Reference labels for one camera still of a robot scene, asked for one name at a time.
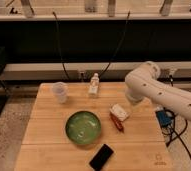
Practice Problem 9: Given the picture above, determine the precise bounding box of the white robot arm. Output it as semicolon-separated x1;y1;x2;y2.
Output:
125;61;191;121

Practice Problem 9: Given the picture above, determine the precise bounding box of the small white bottle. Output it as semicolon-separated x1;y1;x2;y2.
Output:
88;73;99;97

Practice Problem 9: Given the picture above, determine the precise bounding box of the white rectangular box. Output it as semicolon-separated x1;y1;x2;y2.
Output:
110;104;129;122

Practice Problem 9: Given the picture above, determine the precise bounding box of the clear plastic cup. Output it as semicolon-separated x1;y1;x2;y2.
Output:
51;82;68;103

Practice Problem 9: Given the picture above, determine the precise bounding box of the green round bowl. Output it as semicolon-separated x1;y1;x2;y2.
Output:
65;111;101;145

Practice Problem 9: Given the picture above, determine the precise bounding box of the red small tool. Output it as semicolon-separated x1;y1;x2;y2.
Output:
110;114;124;132

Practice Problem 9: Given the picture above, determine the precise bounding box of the black smartphone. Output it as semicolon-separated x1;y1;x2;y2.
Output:
89;144;114;171

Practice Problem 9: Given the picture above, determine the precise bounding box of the blue connector box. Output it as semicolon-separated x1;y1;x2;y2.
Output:
156;110;173;127

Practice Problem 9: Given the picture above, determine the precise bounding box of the wall power outlet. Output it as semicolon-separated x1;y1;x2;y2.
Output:
78;70;86;80

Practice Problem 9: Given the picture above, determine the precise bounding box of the left black hanging cable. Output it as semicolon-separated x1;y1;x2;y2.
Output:
52;11;70;81

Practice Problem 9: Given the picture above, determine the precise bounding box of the black hanging cable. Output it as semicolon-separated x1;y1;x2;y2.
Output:
52;11;70;81
99;10;131;79

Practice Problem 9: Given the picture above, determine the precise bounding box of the right black hanging cable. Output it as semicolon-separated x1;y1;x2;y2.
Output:
99;10;131;79

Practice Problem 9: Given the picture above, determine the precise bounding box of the right wall outlet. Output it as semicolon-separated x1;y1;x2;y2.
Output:
168;68;177;76

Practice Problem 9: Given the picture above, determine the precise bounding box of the black floor cable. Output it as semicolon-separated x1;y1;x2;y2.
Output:
161;109;191;171

